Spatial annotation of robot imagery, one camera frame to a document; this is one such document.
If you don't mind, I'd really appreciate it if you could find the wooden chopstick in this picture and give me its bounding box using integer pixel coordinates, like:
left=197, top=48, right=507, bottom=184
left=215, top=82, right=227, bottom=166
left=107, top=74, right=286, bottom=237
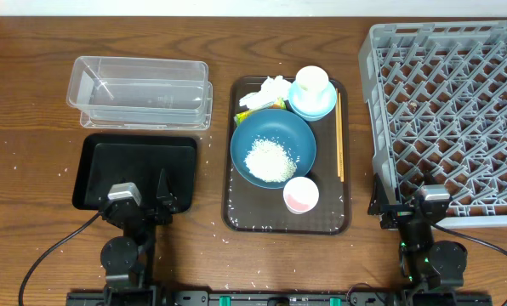
left=339, top=92, right=345, bottom=183
left=335, top=89, right=343, bottom=182

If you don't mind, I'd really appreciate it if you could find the pink cup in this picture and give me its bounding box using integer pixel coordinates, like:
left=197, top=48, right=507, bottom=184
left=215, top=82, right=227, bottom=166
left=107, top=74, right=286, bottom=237
left=282, top=177, right=320, bottom=214

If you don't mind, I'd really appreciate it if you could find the light blue small bowl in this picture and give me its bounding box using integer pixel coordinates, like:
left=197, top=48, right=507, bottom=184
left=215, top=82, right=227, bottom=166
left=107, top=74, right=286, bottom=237
left=288, top=81, right=338, bottom=122

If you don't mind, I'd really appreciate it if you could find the white cup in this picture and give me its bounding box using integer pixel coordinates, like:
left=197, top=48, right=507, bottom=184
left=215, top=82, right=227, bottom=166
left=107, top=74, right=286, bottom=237
left=295, top=65, right=329, bottom=102

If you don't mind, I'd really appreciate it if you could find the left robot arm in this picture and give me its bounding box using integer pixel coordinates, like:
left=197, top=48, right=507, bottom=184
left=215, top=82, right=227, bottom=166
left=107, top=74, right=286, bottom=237
left=99, top=169, right=176, bottom=292

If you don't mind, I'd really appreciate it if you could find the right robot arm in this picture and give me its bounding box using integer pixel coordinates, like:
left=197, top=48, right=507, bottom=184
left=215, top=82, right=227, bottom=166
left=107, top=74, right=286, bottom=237
left=367, top=174, right=467, bottom=291

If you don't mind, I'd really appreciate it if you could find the grey dishwasher rack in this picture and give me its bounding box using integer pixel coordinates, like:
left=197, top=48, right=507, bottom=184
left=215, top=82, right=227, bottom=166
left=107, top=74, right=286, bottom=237
left=359, top=20, right=507, bottom=229

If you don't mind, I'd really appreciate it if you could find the black plastic bin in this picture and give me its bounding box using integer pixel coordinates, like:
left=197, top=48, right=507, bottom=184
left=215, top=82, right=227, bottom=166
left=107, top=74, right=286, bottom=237
left=71, top=133, right=197, bottom=213

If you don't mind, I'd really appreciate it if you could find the dark brown serving tray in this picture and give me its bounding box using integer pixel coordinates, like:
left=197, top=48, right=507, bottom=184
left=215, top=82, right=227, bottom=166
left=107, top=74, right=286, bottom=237
left=222, top=80, right=351, bottom=235

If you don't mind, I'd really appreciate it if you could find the dark blue bowl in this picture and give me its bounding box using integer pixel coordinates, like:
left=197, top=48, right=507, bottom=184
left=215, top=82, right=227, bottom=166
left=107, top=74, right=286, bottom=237
left=230, top=109, right=316, bottom=189

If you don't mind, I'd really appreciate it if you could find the pile of white rice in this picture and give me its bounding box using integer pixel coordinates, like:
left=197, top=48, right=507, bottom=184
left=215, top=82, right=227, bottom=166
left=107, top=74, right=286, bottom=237
left=244, top=139, right=297, bottom=183

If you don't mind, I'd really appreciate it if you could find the clear plastic bin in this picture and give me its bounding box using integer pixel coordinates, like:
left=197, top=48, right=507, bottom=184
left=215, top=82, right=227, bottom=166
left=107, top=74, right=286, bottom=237
left=66, top=56, right=212, bottom=129

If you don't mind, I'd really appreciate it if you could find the yellow green wrapper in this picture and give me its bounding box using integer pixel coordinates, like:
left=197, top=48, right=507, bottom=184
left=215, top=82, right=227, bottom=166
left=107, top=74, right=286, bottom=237
left=234, top=98, right=287, bottom=126

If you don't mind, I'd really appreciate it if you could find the crumpled white tissue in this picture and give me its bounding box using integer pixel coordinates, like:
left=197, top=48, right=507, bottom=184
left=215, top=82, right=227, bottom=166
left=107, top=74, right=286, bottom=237
left=239, top=76, right=292, bottom=110

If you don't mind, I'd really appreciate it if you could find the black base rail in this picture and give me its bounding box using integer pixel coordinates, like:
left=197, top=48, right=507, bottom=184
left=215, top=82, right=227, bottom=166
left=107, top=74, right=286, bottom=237
left=65, top=288, right=493, bottom=306

